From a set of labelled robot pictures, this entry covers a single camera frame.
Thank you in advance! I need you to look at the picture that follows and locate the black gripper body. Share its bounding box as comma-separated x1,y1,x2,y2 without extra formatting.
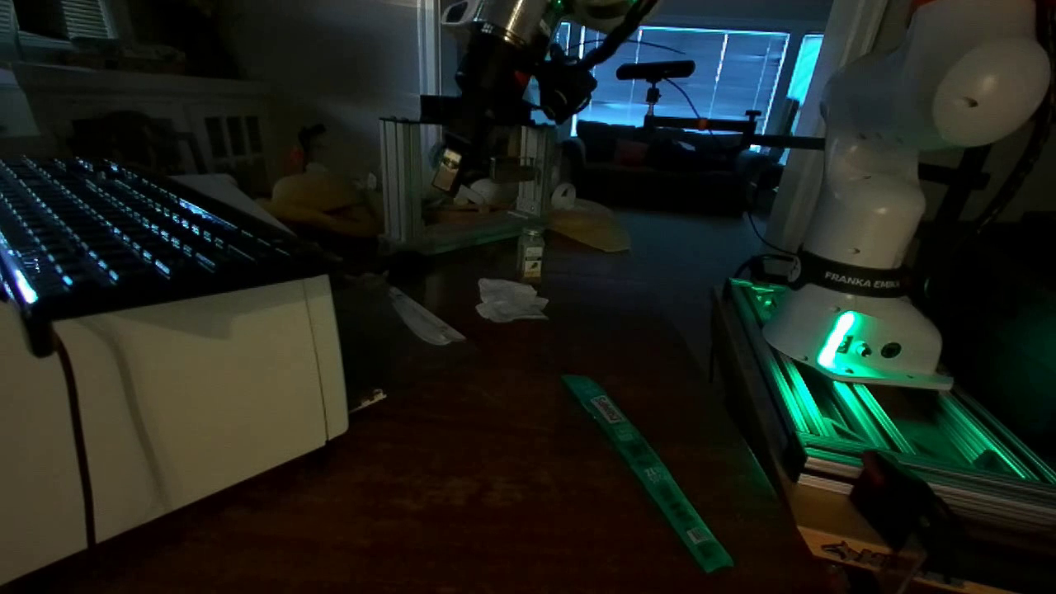
451,27,556,150

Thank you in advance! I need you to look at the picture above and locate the white toaster oven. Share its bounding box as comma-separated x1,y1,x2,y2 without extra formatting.
0,272,469,588

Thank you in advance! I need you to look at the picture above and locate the small glass jar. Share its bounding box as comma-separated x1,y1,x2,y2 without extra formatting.
515,225,552,288

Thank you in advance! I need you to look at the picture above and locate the orange yellow object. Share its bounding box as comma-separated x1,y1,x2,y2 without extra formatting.
269,167,383,241

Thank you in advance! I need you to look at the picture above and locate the pale crumpled bag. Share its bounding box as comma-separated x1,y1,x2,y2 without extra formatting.
546,177,636,256

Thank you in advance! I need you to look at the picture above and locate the white crumpled tissue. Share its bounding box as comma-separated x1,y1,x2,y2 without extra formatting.
472,272,552,326

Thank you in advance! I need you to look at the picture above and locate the dark sofa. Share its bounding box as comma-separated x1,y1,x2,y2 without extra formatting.
563,117,775,219

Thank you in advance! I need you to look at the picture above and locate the large glass window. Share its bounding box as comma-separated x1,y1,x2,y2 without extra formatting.
556,19,830,133

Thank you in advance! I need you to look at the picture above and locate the white cabinet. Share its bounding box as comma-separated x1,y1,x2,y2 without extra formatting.
0,60,276,203

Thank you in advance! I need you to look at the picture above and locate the black keyboard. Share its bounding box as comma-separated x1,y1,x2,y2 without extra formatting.
0,150,336,356

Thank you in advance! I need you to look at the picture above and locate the cardboard box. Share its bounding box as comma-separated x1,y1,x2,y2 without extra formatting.
788,479,1056,594

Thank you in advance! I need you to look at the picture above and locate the aluminium profile frame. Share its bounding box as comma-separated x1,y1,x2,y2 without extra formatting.
376,113,563,256

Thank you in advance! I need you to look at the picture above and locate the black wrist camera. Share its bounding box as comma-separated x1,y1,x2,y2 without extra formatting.
537,46,603,125

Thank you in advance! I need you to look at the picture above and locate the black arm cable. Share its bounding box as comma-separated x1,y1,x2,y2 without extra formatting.
582,0,668,71

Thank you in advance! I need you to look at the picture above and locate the black bar camera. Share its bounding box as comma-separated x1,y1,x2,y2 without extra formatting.
614,56,699,84

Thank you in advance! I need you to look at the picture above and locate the black camera stand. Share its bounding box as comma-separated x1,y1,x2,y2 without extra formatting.
639,77,833,150

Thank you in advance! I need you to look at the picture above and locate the black oven power cable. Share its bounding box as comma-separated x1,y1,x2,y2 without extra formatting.
46,336,105,547

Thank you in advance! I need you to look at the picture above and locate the aluminium robot base mount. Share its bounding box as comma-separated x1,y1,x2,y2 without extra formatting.
712,272,1056,535

